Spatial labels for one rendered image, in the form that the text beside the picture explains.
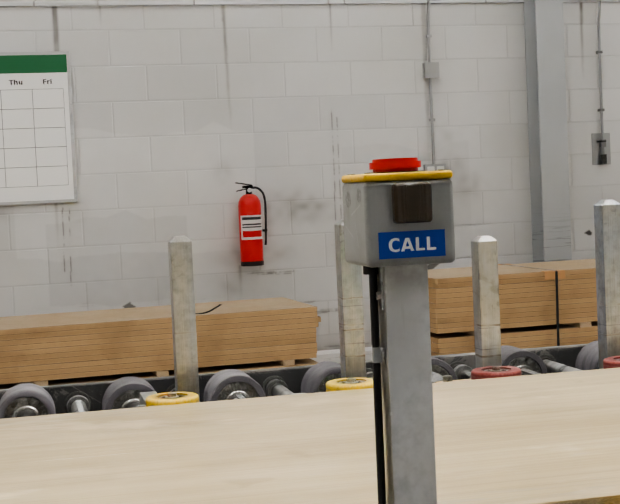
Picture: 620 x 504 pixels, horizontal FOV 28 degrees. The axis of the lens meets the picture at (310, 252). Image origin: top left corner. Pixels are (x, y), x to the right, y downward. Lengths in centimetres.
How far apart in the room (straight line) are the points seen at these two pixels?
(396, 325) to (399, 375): 4
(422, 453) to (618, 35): 826
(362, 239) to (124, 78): 716
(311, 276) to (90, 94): 185
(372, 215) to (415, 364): 12
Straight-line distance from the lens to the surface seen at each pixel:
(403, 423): 97
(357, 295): 208
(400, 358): 96
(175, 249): 202
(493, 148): 869
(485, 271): 215
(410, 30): 855
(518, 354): 262
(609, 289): 224
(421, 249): 94
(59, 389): 256
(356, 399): 184
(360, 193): 94
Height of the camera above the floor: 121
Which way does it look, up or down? 3 degrees down
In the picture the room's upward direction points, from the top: 3 degrees counter-clockwise
